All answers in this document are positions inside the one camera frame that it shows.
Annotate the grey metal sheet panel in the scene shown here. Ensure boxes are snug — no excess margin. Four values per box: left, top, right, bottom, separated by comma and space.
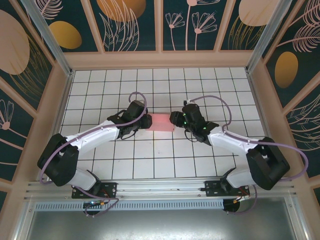
24, 197, 308, 240

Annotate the aluminium side rail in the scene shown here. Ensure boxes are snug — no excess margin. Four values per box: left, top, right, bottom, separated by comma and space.
37, 71, 75, 181
246, 71, 285, 177

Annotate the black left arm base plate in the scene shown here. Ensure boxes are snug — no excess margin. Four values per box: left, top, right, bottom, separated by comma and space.
71, 181, 118, 200

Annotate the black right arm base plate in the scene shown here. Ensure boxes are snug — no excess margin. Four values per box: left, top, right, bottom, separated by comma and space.
204, 180, 251, 197

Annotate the aluminium profile rail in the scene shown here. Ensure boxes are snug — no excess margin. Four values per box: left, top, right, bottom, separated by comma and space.
23, 176, 300, 201

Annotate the pink paper box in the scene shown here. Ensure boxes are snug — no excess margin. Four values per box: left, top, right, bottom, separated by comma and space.
146, 112, 176, 133

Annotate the grey slotted cable duct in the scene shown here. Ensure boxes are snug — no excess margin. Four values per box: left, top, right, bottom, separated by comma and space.
34, 199, 225, 211

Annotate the aluminium corner post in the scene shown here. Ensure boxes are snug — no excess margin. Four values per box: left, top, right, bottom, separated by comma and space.
244, 0, 293, 73
21, 0, 75, 77

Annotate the small wired connector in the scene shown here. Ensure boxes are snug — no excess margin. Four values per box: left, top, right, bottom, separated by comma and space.
231, 189, 251, 205
83, 197, 112, 210

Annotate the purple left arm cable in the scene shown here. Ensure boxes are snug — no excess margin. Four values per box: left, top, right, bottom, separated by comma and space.
39, 91, 149, 218

